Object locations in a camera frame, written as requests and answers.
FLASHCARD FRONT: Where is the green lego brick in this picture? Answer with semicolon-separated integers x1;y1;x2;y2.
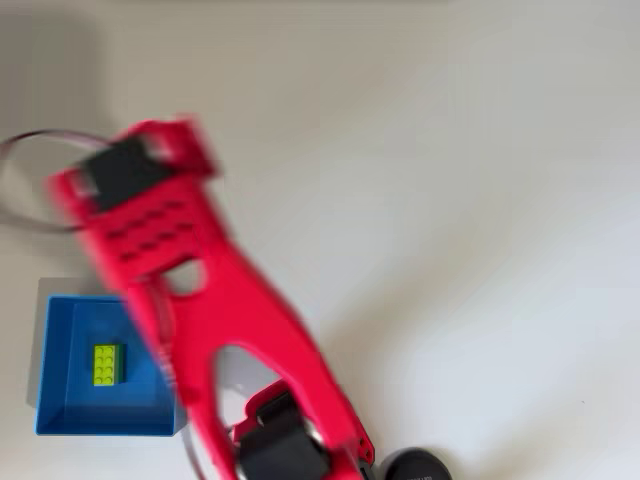
92;342;128;388

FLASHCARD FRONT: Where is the blue plastic box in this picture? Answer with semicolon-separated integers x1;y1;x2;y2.
33;293;189;438

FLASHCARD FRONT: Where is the black round object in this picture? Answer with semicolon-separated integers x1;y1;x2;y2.
374;446;454;480

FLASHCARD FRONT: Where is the black red white servo cable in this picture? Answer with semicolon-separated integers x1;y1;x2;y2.
0;128;114;234

